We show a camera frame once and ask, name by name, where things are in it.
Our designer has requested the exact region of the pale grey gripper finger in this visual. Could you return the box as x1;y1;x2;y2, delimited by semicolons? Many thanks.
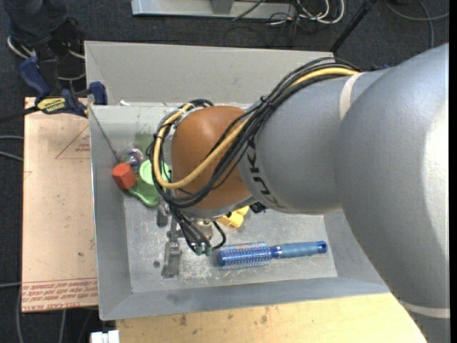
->
161;242;184;278
156;205;171;228

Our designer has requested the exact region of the green plastic toy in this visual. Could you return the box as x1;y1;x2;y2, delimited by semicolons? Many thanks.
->
127;159;173;207

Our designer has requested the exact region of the yellow plastic toy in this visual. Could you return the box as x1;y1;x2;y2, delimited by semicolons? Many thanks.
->
216;206;251;229

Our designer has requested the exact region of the blue round hairbrush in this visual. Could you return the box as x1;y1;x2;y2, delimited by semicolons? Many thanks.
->
216;240;328;270

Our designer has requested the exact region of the red-orange hexagonal block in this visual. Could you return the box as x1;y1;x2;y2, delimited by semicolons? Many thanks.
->
111;162;138;190

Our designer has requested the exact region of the clear iridescent ball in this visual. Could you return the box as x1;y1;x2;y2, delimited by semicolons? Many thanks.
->
119;148;146;168

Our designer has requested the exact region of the brown cardboard board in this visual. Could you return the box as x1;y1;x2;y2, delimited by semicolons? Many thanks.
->
21;96;99;314

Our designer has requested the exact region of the grey metal bin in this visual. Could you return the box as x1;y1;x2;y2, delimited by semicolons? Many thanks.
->
84;40;391;322

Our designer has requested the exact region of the person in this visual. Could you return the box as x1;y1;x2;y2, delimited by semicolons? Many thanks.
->
1;0;87;62

